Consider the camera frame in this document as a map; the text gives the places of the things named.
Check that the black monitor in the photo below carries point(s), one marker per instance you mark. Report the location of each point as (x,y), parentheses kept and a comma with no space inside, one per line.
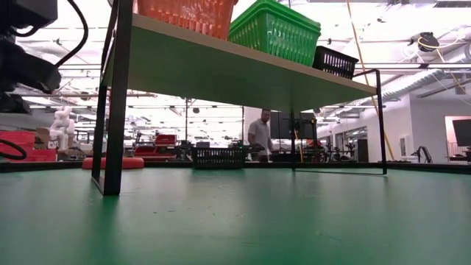
(283,125)

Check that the black slotted plastic basket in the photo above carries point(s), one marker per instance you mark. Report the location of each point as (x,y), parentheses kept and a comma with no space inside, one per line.
(219,158)
(335,64)

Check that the red toolbox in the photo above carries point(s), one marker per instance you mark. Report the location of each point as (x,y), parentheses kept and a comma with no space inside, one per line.
(165,140)

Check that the white robot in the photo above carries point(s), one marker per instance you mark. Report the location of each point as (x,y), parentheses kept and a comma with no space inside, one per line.
(62,129)

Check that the person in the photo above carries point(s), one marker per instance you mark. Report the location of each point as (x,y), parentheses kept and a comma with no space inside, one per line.
(259,134)

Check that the wooden board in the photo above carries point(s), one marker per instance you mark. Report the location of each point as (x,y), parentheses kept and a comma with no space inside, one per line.
(221,73)

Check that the black wall screen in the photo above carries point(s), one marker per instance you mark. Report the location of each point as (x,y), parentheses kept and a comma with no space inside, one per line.
(463,132)

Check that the orange slotted plastic basket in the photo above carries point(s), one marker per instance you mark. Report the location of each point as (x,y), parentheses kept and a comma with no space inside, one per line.
(191,18)

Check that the green table mat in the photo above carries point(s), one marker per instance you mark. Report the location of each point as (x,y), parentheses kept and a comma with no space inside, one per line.
(257,221)

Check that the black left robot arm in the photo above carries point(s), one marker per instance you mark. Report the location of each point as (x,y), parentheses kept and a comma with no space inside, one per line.
(13,103)

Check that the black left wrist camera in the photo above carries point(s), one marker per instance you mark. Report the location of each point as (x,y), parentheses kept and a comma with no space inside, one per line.
(25,13)

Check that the black background robot arm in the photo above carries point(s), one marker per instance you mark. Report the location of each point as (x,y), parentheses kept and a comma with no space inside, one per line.
(423,152)

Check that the red storage boxes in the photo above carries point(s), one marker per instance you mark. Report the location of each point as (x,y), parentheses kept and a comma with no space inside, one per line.
(18,134)

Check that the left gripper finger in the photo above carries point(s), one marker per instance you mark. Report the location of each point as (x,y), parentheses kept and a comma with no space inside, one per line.
(25,70)

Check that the black aluminium table frame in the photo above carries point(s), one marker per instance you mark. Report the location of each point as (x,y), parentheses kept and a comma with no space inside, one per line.
(423,167)

